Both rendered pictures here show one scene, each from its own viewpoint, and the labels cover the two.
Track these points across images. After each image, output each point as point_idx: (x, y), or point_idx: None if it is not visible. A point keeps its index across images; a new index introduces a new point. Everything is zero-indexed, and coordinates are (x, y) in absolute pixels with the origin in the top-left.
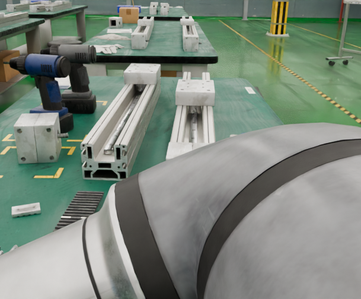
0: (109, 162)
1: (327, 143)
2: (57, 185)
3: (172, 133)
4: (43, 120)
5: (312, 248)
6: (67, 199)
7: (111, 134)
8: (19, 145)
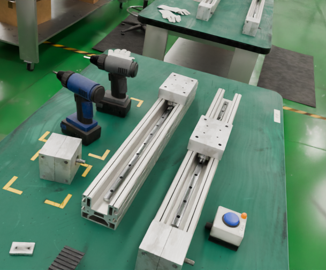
0: (103, 214)
1: None
2: (58, 220)
3: (164, 199)
4: (65, 149)
5: None
6: (59, 241)
7: (120, 169)
8: (42, 166)
